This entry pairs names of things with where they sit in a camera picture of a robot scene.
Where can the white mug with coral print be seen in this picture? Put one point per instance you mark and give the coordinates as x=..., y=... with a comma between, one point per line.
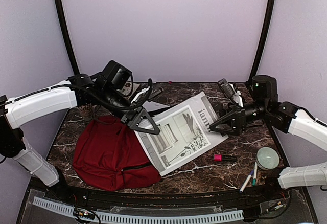
x=88, y=112

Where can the grey slotted cable duct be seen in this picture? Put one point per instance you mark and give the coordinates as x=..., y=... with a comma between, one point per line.
x=136, y=215

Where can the white blue marker pen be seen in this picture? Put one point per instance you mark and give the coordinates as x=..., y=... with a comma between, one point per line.
x=241, y=190

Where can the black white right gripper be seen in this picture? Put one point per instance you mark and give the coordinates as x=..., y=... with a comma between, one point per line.
x=237, y=119

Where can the round glass jar lid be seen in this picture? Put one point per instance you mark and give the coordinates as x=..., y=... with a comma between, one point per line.
x=267, y=158

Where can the black left frame post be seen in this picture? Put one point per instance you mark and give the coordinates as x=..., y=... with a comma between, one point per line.
x=66, y=36

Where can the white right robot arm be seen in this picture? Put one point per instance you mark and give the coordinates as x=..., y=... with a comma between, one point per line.
x=284, y=116

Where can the black right frame post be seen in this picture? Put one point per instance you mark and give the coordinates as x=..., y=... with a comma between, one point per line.
x=262, y=39

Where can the black frame post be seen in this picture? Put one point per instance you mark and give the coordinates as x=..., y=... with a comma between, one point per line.
x=262, y=39
x=66, y=36

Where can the grey ianra magazine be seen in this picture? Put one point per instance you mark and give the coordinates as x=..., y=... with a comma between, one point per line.
x=184, y=134

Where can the square floral ceramic plate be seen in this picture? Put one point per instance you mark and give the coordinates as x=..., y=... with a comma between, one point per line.
x=129, y=89

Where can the pink black highlighter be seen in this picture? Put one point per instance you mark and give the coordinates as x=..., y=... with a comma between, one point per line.
x=224, y=158

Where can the white teal marker pen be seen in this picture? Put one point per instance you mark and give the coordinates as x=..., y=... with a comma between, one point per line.
x=255, y=174

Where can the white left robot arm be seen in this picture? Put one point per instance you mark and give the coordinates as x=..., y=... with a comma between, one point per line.
x=75, y=91

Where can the black front frame rail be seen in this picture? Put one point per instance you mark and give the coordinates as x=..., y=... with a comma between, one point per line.
x=282, y=206

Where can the red student backpack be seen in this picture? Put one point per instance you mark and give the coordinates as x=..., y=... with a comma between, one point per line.
x=109, y=156

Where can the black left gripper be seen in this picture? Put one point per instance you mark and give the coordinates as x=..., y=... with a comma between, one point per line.
x=131, y=118

